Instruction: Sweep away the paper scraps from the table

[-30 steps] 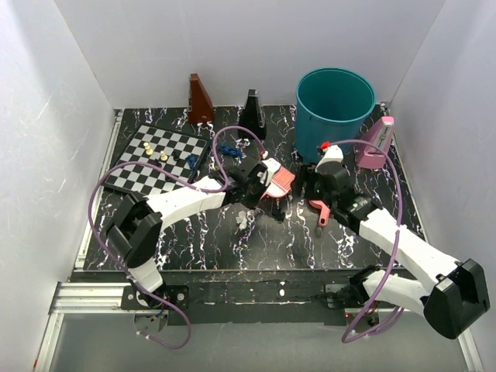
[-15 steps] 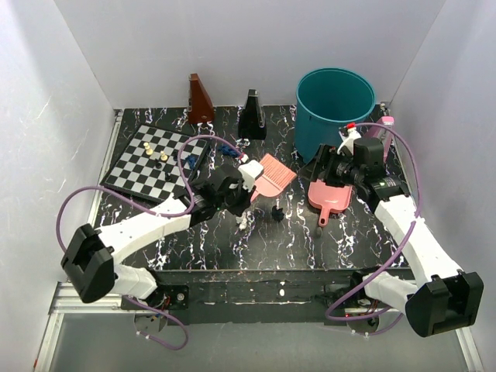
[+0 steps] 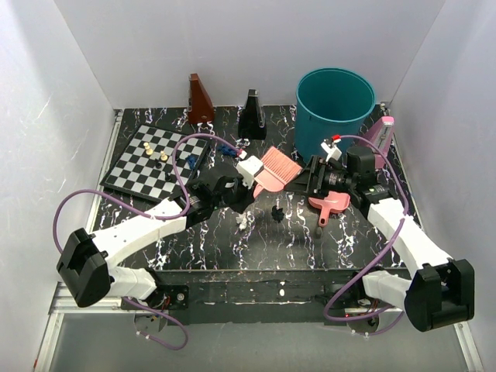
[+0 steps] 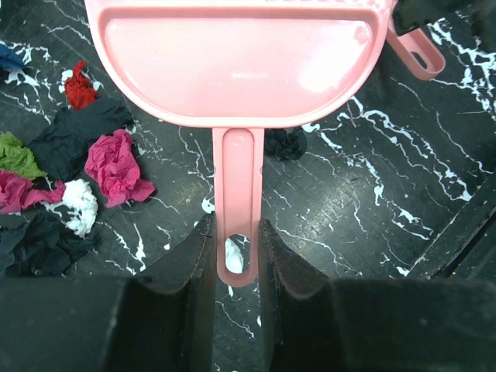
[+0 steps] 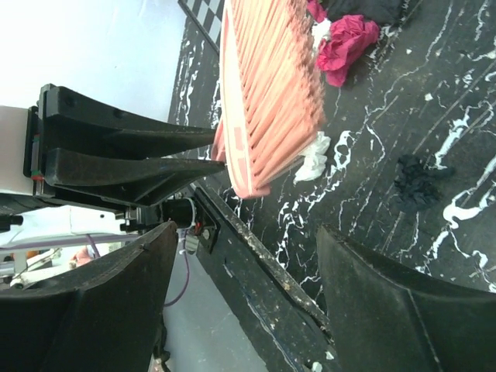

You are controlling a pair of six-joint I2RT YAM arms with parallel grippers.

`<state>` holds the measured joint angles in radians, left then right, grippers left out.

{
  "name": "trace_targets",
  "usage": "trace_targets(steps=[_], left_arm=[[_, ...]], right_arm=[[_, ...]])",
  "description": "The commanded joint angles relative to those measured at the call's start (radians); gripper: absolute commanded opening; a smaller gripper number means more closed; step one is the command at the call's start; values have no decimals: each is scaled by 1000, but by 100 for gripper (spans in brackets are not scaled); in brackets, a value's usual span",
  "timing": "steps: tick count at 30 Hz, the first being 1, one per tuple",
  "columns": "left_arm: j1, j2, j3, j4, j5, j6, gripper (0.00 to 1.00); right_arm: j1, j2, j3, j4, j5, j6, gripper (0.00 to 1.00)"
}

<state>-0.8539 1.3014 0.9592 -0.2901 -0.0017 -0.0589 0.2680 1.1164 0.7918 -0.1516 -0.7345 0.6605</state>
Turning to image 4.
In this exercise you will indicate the pink dustpan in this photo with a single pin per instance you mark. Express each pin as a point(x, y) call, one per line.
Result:
point(418, 53)

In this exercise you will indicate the small black paper ball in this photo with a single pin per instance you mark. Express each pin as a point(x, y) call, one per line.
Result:
point(285, 144)

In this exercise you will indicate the blue paper scrap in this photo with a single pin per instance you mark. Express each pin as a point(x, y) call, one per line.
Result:
point(9, 59)

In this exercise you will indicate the magenta paper scrap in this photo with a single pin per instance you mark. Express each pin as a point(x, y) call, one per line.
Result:
point(17, 193)
point(112, 165)

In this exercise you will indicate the red paper scrap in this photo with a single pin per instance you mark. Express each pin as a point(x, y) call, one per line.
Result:
point(78, 88)

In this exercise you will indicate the pink hand brush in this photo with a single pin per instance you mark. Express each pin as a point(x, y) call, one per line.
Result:
point(238, 68)

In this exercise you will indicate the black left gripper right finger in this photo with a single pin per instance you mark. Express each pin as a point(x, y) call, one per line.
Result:
point(312, 322)

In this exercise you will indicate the black paper scrap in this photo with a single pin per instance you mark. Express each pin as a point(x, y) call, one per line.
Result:
point(61, 149)

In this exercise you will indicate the green paper scrap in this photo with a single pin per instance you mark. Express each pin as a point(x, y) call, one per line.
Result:
point(18, 159)

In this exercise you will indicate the white paper scrap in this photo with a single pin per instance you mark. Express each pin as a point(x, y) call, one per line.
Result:
point(234, 257)
point(82, 207)

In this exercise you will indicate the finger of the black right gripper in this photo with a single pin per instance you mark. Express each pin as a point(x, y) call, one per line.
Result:
point(409, 15)

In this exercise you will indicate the dark grey paper scrap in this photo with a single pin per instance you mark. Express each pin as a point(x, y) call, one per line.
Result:
point(43, 247)

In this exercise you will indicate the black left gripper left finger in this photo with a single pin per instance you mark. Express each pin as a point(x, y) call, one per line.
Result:
point(159, 320)

